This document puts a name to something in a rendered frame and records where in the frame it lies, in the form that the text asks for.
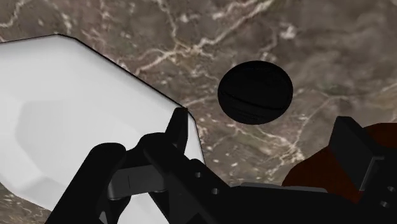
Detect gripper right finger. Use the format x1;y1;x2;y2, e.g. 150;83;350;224
328;116;397;215

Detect dark red round object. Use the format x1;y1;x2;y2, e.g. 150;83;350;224
281;122;397;204

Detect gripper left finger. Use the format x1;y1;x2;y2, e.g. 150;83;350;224
45;106;231;224

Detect white angular plate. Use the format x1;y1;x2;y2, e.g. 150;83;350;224
0;34;205;224

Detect black round ball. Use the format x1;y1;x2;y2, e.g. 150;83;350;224
217;60;294;125

